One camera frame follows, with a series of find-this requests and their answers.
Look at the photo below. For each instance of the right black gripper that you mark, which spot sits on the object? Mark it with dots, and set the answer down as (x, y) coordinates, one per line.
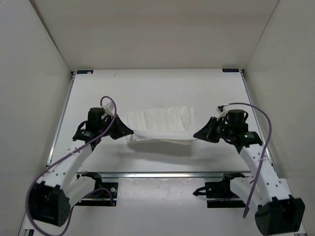
(207, 133)

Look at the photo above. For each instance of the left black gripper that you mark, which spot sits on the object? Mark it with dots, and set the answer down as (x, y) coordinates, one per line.
(122, 129)

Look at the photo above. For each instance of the white pleated skirt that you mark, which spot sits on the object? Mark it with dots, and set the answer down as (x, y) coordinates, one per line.
(169, 124)

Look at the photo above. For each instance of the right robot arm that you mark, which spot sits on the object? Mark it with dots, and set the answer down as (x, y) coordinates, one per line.
(275, 209)

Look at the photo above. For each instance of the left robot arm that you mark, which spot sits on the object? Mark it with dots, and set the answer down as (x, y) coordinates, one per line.
(52, 197)

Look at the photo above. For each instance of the right blue table label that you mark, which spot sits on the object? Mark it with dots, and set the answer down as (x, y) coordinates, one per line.
(230, 70)

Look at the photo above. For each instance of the blue table label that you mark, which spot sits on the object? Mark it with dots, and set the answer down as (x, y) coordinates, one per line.
(230, 70)
(84, 72)

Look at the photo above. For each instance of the left blue table label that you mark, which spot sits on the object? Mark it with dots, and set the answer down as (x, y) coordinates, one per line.
(84, 72)

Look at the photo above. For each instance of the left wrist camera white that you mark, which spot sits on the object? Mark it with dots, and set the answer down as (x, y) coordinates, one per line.
(109, 108)

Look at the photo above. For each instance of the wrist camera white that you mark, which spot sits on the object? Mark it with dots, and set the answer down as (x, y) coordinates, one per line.
(222, 111)
(109, 108)

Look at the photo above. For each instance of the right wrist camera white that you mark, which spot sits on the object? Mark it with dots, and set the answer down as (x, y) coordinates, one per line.
(222, 111)

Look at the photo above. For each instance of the aluminium table front rail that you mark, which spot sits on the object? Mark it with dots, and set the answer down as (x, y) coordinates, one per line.
(163, 174)

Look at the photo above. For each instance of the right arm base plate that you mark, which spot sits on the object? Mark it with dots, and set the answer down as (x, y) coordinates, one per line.
(218, 193)

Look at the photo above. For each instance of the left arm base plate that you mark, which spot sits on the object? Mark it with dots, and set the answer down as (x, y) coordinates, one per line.
(104, 195)

